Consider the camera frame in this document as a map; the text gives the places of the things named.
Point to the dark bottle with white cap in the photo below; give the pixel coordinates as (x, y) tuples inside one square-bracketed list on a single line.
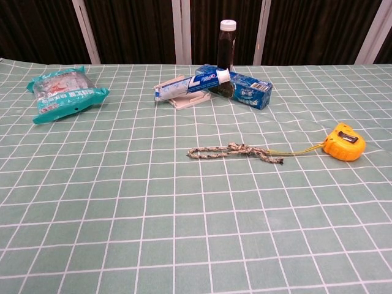
[(226, 47)]

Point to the white blue toothpaste tube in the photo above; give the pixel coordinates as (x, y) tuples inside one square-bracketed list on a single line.
[(190, 84)]

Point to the dark curtain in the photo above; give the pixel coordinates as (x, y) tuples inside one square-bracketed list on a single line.
[(137, 30)]

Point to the white metal frame post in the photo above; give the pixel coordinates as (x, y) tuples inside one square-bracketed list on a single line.
[(261, 30), (87, 30), (372, 33), (181, 30)]

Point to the yellow tape measure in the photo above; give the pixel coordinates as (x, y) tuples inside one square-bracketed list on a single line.
[(343, 147)]

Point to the teal snack bag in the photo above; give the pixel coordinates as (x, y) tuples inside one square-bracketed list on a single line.
[(61, 93)]

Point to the blue toothpaste box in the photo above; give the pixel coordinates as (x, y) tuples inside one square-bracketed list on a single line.
[(245, 88)]

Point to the green checkered tablecloth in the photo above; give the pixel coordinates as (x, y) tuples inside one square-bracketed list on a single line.
[(196, 199)]

